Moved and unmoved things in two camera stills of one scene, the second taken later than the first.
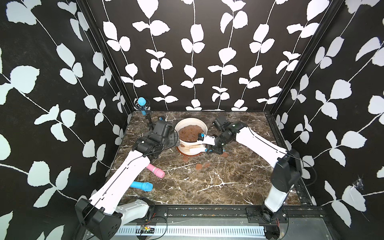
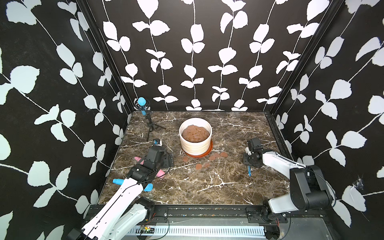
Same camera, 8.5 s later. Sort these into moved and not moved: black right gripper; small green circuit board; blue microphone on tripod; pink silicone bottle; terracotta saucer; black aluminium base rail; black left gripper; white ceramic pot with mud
Moved: white ceramic pot with mud; black right gripper; terracotta saucer; black left gripper
Not moved: black aluminium base rail; pink silicone bottle; small green circuit board; blue microphone on tripod
